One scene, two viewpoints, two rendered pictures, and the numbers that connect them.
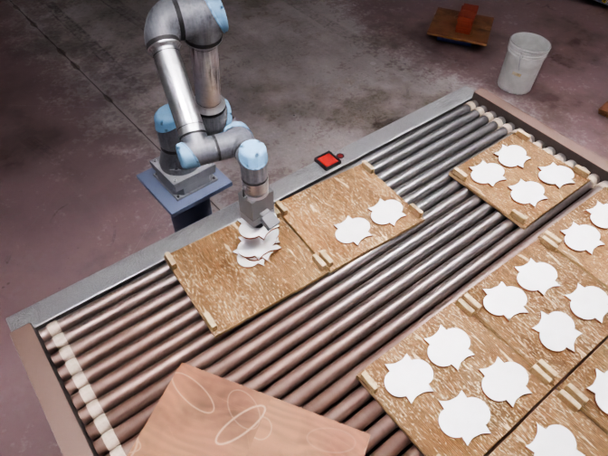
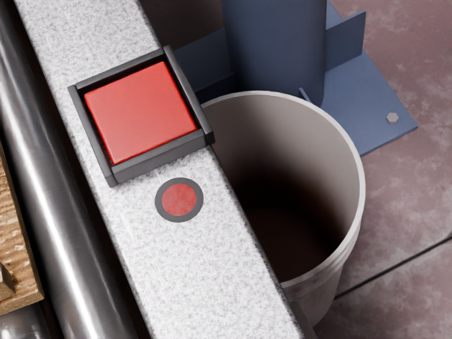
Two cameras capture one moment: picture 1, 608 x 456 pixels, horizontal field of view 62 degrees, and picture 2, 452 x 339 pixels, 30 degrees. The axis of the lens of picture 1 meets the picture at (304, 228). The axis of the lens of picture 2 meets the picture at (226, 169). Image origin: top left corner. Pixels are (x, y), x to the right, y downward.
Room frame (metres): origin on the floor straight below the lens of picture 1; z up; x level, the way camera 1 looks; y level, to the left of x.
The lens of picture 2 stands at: (1.67, -0.33, 1.41)
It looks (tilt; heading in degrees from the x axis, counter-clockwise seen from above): 64 degrees down; 116
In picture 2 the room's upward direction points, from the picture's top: 11 degrees counter-clockwise
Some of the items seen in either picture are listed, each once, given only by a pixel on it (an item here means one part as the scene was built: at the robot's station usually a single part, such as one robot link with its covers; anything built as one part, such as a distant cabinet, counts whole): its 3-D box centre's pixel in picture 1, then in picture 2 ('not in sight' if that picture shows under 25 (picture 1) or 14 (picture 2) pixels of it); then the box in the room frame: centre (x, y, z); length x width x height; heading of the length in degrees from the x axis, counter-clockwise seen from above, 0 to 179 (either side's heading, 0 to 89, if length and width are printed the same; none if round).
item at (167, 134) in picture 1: (174, 126); not in sight; (1.44, 0.47, 1.12); 0.13 x 0.12 x 0.14; 115
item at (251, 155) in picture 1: (252, 161); not in sight; (1.05, 0.15, 1.31); 0.09 x 0.08 x 0.11; 25
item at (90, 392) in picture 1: (348, 236); not in sight; (1.13, -0.16, 0.90); 1.95 x 0.05 x 0.05; 129
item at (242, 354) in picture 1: (378, 264); not in sight; (1.01, -0.25, 0.90); 1.95 x 0.05 x 0.05; 129
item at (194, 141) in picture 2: (327, 160); (140, 114); (1.50, -0.08, 0.92); 0.08 x 0.08 x 0.02; 39
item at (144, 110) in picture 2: (327, 160); (140, 115); (1.50, -0.08, 0.92); 0.06 x 0.06 x 0.01; 39
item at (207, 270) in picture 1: (245, 265); not in sight; (0.97, 0.18, 0.93); 0.41 x 0.35 x 0.02; 126
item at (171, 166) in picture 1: (178, 152); not in sight; (1.43, 0.48, 1.00); 0.15 x 0.15 x 0.10
